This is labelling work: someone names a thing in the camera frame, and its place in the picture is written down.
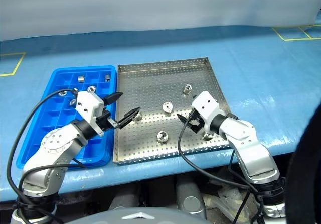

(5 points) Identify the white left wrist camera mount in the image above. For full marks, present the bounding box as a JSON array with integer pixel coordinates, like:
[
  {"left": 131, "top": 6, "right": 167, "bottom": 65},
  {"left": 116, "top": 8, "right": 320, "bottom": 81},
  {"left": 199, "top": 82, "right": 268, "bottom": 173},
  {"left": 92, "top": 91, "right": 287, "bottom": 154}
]
[{"left": 75, "top": 90, "right": 105, "bottom": 138}]

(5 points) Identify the beige crumpled lump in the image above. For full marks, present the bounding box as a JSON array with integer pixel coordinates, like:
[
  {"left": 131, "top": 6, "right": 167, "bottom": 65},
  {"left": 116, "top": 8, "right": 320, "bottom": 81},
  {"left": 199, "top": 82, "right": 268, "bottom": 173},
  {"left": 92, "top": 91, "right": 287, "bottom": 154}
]
[{"left": 203, "top": 185, "right": 251, "bottom": 222}]

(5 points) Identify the blue compartment tray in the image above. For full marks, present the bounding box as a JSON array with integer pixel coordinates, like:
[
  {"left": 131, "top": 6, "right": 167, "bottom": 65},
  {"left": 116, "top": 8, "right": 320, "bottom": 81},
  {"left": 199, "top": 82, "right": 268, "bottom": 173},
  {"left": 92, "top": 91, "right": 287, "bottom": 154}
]
[{"left": 16, "top": 65, "right": 118, "bottom": 171}]

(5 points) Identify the grey robot torso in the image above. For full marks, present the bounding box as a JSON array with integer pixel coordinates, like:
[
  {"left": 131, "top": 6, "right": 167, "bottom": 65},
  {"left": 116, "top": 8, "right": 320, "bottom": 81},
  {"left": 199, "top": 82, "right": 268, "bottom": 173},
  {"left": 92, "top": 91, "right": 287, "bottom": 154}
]
[{"left": 65, "top": 205, "right": 214, "bottom": 224}]

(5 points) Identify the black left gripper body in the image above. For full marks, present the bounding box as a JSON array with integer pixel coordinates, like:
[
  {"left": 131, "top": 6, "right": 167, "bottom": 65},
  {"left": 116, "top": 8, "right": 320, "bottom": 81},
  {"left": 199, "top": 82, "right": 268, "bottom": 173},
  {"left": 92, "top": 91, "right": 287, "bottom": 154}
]
[{"left": 95, "top": 110, "right": 118, "bottom": 132}]

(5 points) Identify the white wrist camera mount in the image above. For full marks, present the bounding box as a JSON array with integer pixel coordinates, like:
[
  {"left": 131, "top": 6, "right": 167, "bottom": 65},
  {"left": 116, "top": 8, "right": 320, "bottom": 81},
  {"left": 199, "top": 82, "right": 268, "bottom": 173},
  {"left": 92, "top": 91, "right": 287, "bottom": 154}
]
[
  {"left": 75, "top": 90, "right": 105, "bottom": 138},
  {"left": 191, "top": 90, "right": 226, "bottom": 136}
]

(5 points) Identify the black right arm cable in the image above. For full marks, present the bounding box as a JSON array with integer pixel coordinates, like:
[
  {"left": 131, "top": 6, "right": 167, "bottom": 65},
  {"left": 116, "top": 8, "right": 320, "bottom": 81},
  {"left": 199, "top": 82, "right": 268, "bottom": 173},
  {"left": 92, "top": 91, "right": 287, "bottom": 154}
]
[
  {"left": 227, "top": 148, "right": 254, "bottom": 189},
  {"left": 177, "top": 110, "right": 264, "bottom": 202}
]

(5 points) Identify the perforated metal tray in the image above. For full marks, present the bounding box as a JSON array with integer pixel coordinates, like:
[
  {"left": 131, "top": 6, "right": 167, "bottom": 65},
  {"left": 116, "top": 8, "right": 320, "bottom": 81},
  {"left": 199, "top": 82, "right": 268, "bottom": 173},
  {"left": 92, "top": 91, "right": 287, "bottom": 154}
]
[{"left": 112, "top": 56, "right": 233, "bottom": 166}]

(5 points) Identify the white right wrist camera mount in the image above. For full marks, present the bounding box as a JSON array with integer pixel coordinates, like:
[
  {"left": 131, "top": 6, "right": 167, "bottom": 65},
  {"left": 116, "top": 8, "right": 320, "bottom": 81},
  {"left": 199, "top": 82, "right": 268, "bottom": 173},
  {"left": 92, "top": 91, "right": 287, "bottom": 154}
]
[{"left": 191, "top": 90, "right": 226, "bottom": 136}]

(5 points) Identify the black rounded shape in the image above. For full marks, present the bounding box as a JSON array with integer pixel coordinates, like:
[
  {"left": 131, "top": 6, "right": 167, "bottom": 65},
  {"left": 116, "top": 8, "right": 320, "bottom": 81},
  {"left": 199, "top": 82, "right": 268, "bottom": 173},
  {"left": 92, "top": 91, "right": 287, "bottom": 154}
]
[{"left": 285, "top": 105, "right": 321, "bottom": 224}]

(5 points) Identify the grey rounded cylinder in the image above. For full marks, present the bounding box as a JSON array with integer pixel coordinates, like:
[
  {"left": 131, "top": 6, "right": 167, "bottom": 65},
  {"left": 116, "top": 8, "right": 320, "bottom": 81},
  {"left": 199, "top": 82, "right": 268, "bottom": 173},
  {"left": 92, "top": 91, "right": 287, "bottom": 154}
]
[
  {"left": 175, "top": 175, "right": 208, "bottom": 221},
  {"left": 108, "top": 190, "right": 140, "bottom": 210}
]

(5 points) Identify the white backdrop sheet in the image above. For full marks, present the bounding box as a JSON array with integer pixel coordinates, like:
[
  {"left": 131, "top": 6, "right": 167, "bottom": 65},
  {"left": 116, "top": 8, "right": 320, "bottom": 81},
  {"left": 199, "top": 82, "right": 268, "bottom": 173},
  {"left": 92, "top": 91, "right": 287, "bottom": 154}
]
[{"left": 0, "top": 0, "right": 321, "bottom": 43}]

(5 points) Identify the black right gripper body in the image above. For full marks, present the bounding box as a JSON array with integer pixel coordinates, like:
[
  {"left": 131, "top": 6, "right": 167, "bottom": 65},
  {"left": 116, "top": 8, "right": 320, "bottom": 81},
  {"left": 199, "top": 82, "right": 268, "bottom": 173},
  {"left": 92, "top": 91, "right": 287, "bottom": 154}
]
[{"left": 189, "top": 110, "right": 205, "bottom": 135}]

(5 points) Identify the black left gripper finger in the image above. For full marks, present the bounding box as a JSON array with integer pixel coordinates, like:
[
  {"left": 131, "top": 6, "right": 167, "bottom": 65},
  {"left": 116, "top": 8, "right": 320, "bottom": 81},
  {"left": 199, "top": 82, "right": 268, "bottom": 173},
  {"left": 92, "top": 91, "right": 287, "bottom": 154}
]
[
  {"left": 115, "top": 106, "right": 142, "bottom": 130},
  {"left": 102, "top": 91, "right": 124, "bottom": 106}
]

